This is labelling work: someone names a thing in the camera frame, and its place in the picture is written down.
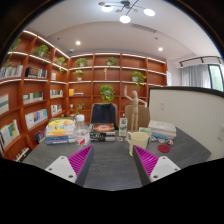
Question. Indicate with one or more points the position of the red round coaster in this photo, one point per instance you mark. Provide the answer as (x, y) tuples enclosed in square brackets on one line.
[(163, 148)]

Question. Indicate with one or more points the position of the clear plastic water bottle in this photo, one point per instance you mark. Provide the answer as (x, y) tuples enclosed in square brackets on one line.
[(82, 131)]

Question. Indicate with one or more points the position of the hanging green plant centre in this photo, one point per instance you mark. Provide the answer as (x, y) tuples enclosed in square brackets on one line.
[(107, 93)]

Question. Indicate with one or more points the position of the potted plant right shelf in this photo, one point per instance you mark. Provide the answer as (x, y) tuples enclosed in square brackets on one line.
[(139, 78)]

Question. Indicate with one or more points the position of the white grey curtain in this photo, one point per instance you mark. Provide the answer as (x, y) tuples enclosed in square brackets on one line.
[(195, 76)]

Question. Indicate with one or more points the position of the dark office chair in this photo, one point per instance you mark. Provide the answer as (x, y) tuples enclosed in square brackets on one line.
[(104, 113)]

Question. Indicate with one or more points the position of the wooden artist mannequin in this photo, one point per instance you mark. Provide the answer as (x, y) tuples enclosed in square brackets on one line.
[(135, 100)]

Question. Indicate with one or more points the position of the wooden wall bookshelf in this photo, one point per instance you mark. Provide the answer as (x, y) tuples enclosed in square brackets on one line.
[(39, 82)]

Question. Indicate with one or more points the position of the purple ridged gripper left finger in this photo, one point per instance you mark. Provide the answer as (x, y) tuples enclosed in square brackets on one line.
[(75, 167)]

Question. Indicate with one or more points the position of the white partition panel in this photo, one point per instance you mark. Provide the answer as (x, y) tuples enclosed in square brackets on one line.
[(199, 112)]

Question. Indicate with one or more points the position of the green white small carton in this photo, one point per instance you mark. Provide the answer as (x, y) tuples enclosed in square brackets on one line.
[(123, 126)]

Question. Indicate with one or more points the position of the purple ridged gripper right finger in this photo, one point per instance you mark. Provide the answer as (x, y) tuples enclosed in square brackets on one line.
[(150, 167)]

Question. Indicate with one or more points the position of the white books stack right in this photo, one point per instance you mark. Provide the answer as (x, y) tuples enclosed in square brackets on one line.
[(163, 128)]

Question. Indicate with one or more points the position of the stack of colourful books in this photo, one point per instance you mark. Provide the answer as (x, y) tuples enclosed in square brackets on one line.
[(60, 131)]

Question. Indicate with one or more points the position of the dark books stack with orange cover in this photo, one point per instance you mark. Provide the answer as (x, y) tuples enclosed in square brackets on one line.
[(102, 132)]

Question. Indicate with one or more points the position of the small green white box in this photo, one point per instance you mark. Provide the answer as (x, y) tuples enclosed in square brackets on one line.
[(145, 130)]

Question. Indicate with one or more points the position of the ceiling chandelier lamp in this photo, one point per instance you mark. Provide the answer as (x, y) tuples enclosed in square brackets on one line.
[(124, 8)]

